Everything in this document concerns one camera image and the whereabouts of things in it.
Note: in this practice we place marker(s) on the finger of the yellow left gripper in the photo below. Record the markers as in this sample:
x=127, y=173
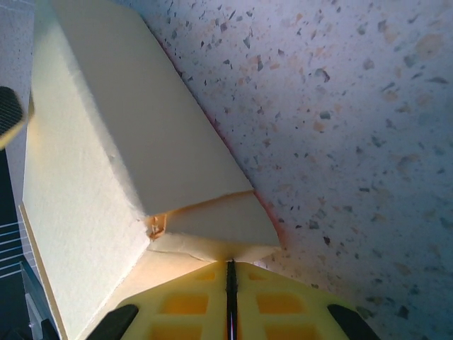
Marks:
x=10, y=113

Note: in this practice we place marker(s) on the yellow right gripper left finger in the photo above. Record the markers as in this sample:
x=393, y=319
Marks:
x=184, y=308

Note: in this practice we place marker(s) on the yellow paper box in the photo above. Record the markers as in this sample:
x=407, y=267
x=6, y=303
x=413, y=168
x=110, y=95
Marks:
x=106, y=124

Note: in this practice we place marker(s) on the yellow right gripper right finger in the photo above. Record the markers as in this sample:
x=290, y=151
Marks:
x=283, y=308

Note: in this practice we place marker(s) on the aluminium enclosure frame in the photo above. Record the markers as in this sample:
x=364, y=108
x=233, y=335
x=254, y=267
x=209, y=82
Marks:
x=33, y=301

